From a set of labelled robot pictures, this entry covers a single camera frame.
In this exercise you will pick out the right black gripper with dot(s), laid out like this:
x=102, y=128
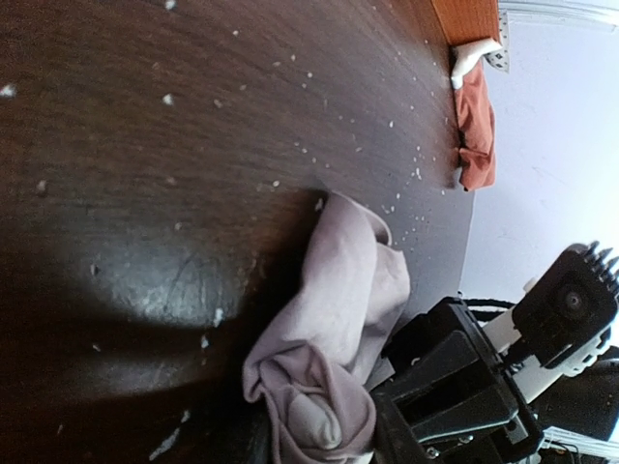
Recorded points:
x=451, y=398

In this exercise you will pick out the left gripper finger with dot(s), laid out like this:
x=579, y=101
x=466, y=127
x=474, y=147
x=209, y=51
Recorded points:
x=261, y=442

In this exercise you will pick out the mauve underwear white waistband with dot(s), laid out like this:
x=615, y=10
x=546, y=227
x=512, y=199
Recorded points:
x=313, y=361

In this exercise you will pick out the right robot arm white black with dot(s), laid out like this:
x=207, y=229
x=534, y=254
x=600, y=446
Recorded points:
x=561, y=325

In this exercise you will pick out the orange underwear white waistband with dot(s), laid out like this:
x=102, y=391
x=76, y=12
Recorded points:
x=475, y=115

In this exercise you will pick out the orange wooden compartment tray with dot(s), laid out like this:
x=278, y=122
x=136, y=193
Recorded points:
x=467, y=21

